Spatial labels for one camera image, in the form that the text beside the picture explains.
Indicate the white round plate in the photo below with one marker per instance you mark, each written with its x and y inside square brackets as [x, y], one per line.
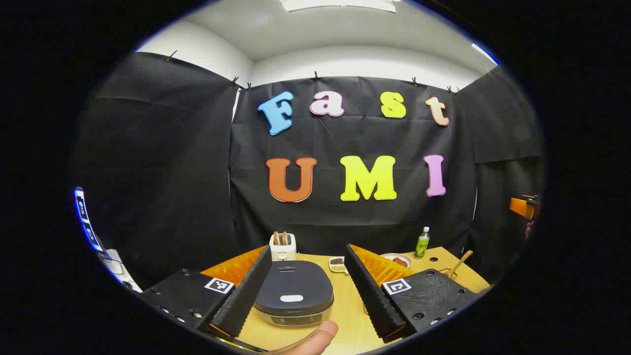
[389, 257]

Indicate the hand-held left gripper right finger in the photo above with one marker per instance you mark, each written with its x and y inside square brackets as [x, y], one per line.
[372, 296]

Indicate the black backdrop cloth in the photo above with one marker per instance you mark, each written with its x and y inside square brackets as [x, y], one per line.
[197, 172]

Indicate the white toaster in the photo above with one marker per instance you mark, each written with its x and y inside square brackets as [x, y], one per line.
[283, 252]

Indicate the dark lidded rice cooker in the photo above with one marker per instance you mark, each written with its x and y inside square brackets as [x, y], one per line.
[296, 286]

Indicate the small divided condiment dish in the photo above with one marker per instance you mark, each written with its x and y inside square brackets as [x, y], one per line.
[337, 264]

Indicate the wooden spoon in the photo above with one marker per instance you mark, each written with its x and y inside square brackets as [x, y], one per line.
[462, 260]

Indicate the green label drink bottle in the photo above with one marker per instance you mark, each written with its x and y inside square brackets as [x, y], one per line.
[422, 246]

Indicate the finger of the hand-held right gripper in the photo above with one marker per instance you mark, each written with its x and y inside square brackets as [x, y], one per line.
[523, 207]

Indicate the lit computer screen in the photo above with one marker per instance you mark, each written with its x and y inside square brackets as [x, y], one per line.
[85, 217]

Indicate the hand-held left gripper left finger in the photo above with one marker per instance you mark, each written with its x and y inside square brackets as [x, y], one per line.
[244, 296]

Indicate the ceiling light panel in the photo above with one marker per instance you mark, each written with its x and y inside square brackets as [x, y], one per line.
[340, 4]

